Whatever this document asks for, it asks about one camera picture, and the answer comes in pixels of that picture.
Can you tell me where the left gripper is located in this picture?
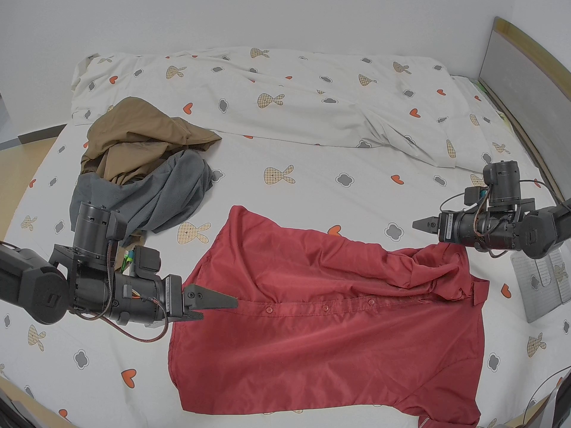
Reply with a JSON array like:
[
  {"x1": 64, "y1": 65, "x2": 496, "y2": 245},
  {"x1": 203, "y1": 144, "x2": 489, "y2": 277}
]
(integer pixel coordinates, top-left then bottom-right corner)
[{"x1": 69, "y1": 259, "x2": 238, "y2": 329}]

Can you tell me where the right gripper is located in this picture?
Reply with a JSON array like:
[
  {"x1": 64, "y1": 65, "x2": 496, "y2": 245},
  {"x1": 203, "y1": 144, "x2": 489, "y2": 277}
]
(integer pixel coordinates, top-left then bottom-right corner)
[{"x1": 412, "y1": 211, "x2": 521, "y2": 251}]

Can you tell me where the red shirt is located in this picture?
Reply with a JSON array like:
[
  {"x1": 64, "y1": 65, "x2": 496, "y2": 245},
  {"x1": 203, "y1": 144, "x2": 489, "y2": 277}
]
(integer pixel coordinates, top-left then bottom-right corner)
[{"x1": 167, "y1": 204, "x2": 490, "y2": 428}]

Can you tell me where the bed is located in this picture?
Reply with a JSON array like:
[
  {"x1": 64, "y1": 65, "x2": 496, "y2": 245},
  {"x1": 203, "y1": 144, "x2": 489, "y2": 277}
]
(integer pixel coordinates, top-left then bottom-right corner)
[{"x1": 0, "y1": 16, "x2": 571, "y2": 428}]

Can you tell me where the grey garment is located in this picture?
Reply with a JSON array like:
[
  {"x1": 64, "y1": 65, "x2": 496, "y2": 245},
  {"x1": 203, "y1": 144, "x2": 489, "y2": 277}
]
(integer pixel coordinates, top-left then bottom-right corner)
[{"x1": 69, "y1": 150, "x2": 215, "y2": 236}]

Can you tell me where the clear plastic box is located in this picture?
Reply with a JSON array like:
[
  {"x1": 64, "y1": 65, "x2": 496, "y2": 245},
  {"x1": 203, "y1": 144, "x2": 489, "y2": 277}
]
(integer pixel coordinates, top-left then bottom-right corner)
[{"x1": 510, "y1": 235, "x2": 571, "y2": 324}]

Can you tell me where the white printed quilt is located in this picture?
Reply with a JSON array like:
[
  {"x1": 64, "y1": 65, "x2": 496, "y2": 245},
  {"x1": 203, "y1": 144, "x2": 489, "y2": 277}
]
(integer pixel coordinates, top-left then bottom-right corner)
[{"x1": 71, "y1": 46, "x2": 500, "y2": 175}]

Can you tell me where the brown garment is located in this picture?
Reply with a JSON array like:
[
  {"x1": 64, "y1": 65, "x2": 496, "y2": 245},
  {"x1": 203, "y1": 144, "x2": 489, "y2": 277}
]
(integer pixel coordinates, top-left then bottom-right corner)
[{"x1": 80, "y1": 96, "x2": 223, "y2": 249}]

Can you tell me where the black cable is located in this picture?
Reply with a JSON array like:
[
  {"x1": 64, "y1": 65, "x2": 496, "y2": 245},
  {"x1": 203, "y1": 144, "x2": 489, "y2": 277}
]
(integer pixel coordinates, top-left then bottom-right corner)
[
  {"x1": 91, "y1": 299, "x2": 172, "y2": 343},
  {"x1": 440, "y1": 193, "x2": 467, "y2": 215},
  {"x1": 522, "y1": 369, "x2": 571, "y2": 424}
]

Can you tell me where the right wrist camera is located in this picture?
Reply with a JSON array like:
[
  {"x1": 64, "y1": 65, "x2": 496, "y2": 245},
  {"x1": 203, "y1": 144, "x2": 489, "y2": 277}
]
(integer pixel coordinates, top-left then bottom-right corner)
[{"x1": 464, "y1": 186, "x2": 488, "y2": 208}]

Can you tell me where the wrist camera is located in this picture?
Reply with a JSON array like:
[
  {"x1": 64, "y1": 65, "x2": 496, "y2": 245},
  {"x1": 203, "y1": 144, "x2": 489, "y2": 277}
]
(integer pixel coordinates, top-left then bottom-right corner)
[
  {"x1": 464, "y1": 186, "x2": 488, "y2": 208},
  {"x1": 133, "y1": 246, "x2": 162, "y2": 281}
]

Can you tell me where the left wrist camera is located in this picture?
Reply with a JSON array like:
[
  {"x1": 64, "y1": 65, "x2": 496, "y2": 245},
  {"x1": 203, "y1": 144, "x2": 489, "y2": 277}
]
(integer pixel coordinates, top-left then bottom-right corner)
[{"x1": 133, "y1": 246, "x2": 162, "y2": 281}]

